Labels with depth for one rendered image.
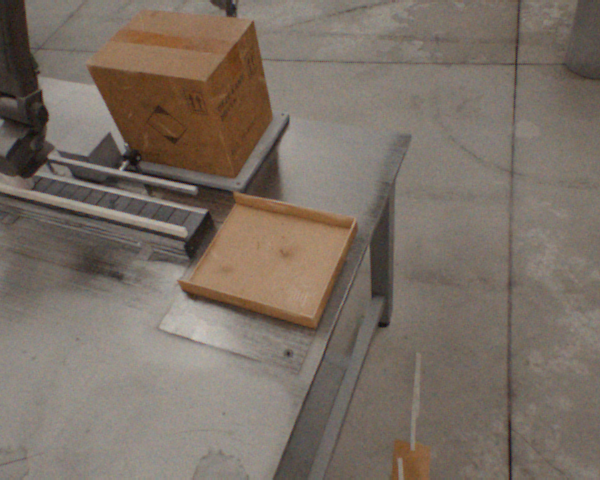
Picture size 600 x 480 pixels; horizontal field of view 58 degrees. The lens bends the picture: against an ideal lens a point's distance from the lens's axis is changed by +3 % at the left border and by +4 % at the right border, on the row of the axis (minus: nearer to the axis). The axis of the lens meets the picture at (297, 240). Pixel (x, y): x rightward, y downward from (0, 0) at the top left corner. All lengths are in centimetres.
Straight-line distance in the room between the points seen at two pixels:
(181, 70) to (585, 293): 159
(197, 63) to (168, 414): 69
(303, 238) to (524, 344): 107
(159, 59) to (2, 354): 67
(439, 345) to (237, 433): 113
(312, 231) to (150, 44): 55
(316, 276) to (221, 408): 31
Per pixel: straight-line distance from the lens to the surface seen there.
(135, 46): 130
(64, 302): 122
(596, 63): 308
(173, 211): 121
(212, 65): 116
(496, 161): 257
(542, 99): 295
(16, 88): 114
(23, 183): 141
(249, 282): 108
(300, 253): 111
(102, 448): 102
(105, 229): 126
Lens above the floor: 169
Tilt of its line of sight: 49 degrees down
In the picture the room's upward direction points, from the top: 11 degrees counter-clockwise
